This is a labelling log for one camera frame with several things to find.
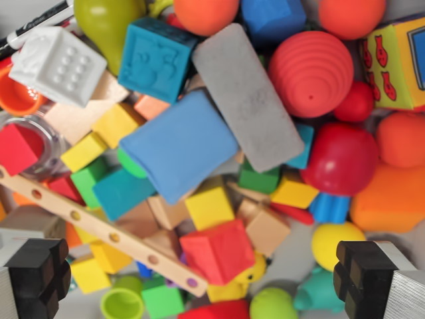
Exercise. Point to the blue soft pillow block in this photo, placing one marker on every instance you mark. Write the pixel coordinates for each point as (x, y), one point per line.
(179, 146)

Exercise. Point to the orange plastic cup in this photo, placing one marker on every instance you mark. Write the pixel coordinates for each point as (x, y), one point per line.
(16, 96)

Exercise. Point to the red wooden cube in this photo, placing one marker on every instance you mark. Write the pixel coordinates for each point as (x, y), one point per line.
(18, 149)

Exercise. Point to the orange rounded toy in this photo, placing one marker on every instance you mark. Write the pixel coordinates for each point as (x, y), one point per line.
(401, 139)

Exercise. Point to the black marker pen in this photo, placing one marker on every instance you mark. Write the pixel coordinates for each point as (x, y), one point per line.
(16, 36)

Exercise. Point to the olive green pear toy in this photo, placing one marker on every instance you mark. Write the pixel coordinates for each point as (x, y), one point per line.
(99, 26)

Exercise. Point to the smooth orange ball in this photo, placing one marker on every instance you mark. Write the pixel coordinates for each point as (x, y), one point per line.
(352, 16)
(206, 15)

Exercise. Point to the large natural wooden block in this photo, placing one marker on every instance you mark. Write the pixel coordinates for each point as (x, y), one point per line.
(73, 119)

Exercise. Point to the teal rubber animal toy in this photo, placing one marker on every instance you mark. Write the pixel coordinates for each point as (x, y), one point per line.
(315, 292)

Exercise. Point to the red plastic dome toy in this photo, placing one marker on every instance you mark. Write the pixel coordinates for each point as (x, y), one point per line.
(338, 156)

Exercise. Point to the green bevelled wooden block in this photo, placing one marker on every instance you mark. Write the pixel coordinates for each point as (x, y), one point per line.
(257, 181)

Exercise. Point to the yellow ball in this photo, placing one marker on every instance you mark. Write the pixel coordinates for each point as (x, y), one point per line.
(332, 242)

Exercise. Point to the glossy natural wooden block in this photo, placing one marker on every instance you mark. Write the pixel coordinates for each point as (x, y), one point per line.
(249, 211)

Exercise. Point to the wooden strip with holes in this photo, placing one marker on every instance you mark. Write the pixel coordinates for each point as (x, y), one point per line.
(96, 226)

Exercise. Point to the black padded gripper right finger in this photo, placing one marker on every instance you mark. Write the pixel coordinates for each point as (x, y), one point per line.
(365, 282)

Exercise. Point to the small purple piece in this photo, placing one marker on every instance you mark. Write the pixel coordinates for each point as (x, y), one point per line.
(172, 283)

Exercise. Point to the teal embossed rubber cube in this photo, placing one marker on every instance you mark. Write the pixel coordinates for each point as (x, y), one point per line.
(156, 60)

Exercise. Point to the red soft cube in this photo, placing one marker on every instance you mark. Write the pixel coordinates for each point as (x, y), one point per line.
(216, 310)

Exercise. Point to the yellow lion toy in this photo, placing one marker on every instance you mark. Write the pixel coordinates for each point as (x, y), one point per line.
(232, 289)

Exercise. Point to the grey tan wooden block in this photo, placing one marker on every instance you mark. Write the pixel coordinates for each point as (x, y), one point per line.
(30, 219)

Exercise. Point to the green cylinder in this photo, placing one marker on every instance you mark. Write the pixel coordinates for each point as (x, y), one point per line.
(131, 164)

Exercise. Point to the red ribbed ball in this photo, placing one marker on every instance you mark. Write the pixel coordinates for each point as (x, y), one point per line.
(310, 74)

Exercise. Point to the brown wooden piece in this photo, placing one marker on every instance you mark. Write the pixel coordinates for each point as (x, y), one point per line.
(239, 157)

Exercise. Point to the red foam block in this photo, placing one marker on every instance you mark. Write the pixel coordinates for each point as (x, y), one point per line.
(216, 252)

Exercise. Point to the orange wooden block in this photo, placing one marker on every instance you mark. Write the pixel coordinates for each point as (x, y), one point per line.
(72, 236)
(23, 199)
(149, 108)

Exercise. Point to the white embossed cube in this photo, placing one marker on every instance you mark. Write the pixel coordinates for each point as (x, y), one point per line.
(56, 66)

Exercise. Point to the lime green plastic cup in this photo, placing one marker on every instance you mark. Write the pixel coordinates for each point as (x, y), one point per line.
(121, 300)

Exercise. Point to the small blue piece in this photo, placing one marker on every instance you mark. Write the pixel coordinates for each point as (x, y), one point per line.
(143, 268)

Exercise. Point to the small red ball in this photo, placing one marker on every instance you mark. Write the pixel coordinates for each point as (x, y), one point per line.
(355, 103)

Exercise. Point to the grey foam block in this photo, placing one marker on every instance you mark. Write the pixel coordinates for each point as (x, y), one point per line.
(249, 96)

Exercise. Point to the orange foam block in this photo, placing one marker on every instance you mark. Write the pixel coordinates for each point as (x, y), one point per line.
(391, 199)

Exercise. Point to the red wooden block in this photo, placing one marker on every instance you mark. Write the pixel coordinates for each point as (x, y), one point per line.
(64, 189)

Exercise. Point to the white plastic bin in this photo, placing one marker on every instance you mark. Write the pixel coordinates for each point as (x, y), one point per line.
(300, 239)

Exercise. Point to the yellow green toy piece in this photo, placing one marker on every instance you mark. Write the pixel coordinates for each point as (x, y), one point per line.
(159, 6)

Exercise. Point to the blue ridged cylinder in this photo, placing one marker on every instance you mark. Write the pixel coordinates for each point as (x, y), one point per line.
(330, 207)

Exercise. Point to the lime green ball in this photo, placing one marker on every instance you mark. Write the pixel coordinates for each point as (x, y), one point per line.
(272, 305)

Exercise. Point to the clear glass jar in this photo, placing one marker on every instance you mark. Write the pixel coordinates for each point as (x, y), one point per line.
(56, 146)

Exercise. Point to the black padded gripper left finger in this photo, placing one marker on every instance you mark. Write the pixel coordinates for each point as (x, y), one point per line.
(40, 279)

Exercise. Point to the blue foam block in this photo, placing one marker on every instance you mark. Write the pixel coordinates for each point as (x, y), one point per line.
(272, 16)

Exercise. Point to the natural wooden cube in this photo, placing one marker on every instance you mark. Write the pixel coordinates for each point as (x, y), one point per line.
(267, 229)

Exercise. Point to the small red piece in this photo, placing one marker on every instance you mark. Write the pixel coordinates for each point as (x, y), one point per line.
(174, 21)

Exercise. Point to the fabric cube with fish print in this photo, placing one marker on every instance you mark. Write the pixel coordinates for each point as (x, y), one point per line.
(395, 66)

